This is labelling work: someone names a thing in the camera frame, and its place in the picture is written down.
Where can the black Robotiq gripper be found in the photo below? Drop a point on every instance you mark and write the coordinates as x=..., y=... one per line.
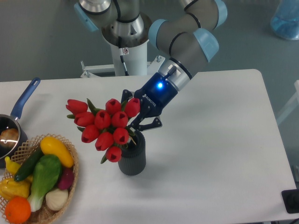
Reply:
x=154, y=97

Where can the red tulip bouquet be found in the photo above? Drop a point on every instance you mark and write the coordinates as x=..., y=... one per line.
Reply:
x=107, y=127

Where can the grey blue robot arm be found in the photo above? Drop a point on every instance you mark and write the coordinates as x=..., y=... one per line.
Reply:
x=174, y=51

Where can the dark grey ribbed vase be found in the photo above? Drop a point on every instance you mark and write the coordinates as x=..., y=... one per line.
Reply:
x=133, y=157

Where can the yellow squash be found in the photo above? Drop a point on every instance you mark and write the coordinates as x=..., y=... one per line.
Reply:
x=51, y=145

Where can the purple sweet potato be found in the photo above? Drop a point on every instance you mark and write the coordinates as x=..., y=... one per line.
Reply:
x=66, y=179

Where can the green bok choy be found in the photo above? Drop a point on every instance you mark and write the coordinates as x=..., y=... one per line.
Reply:
x=46, y=174

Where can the woven wicker basket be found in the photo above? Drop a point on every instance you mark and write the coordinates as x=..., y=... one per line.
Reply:
x=46, y=215

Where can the white garlic bulb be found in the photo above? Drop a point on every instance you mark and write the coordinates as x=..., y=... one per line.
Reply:
x=56, y=199

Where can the dark green cucumber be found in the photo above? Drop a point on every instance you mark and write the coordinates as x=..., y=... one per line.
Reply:
x=28, y=165

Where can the fried food piece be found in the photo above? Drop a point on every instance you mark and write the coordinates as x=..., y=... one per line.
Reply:
x=9, y=138

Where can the orange fruit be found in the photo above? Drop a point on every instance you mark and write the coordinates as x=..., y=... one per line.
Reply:
x=18, y=210

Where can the blue transparent water bottle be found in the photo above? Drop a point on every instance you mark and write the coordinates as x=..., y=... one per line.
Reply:
x=285, y=21

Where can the black device at edge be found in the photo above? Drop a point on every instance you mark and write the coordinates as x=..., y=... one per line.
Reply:
x=291, y=200

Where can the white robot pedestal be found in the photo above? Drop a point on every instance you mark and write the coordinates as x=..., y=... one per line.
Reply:
x=128, y=61

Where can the blue handled saucepan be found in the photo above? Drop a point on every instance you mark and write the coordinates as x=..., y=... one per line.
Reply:
x=11, y=121

